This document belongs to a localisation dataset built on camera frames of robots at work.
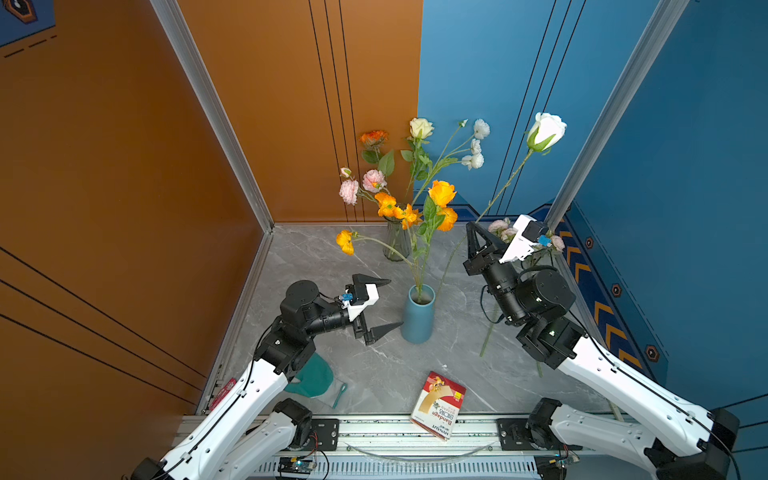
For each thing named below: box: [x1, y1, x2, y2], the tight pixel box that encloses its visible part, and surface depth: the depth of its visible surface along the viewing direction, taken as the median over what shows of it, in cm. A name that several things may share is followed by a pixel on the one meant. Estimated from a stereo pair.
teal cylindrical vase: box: [401, 284, 436, 344], surface depth 78 cm
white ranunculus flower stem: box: [415, 119, 491, 199], surface depth 91 cm
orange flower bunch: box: [336, 204, 423, 297], surface depth 77 cm
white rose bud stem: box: [436, 112, 567, 297], surface depth 48 cm
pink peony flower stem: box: [339, 167, 391, 206], surface depth 87 cm
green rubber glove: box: [284, 352, 348, 409], surface depth 83 cm
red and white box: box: [410, 371, 467, 441], surface depth 76 cm
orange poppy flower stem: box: [374, 192, 403, 220], surface depth 76 cm
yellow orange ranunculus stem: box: [415, 180, 458, 298], surface depth 70 cm
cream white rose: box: [400, 117, 435, 197], surface depth 91 cm
